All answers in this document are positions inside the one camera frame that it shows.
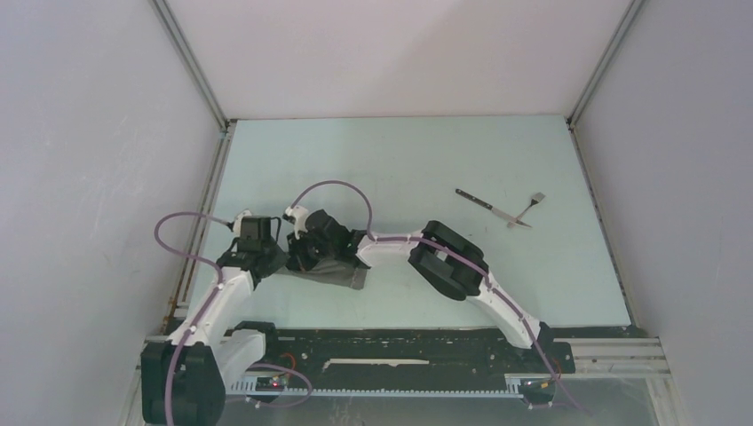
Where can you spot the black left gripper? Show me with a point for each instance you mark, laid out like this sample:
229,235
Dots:
281,257

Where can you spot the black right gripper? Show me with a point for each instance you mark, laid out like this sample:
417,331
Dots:
297,259

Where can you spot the grey cloth napkin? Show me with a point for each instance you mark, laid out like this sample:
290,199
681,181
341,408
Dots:
332,272

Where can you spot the silver metal utensil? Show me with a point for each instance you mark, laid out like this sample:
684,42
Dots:
511,220

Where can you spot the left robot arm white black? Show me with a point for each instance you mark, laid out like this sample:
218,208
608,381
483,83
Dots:
184,377

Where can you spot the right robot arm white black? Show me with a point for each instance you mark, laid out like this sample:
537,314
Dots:
452,265

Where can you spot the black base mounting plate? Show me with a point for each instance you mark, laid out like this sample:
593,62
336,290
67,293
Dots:
359,377

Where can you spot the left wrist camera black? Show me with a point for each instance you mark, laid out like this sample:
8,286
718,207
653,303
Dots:
254,233

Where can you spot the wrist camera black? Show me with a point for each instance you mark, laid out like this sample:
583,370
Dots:
254,233
323,222

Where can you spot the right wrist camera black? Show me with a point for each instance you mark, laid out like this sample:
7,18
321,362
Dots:
323,222

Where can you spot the aluminium frame rail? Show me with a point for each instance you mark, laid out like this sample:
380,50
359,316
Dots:
476,351

